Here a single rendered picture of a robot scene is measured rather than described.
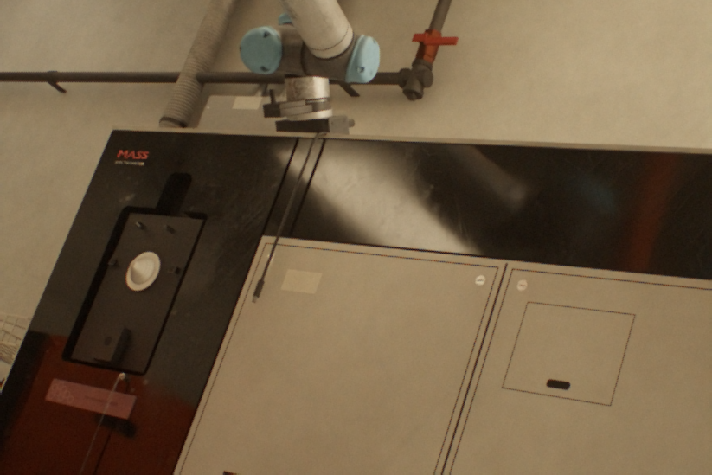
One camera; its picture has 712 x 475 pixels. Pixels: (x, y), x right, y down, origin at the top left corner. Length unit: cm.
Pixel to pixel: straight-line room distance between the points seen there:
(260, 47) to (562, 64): 128
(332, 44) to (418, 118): 136
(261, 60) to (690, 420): 100
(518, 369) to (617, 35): 178
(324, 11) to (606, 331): 72
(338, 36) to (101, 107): 221
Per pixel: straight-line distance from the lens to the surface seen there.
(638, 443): 147
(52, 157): 423
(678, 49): 315
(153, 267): 197
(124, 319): 197
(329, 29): 201
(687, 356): 148
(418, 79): 334
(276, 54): 212
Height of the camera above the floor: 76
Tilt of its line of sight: 19 degrees up
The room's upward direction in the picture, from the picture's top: 19 degrees clockwise
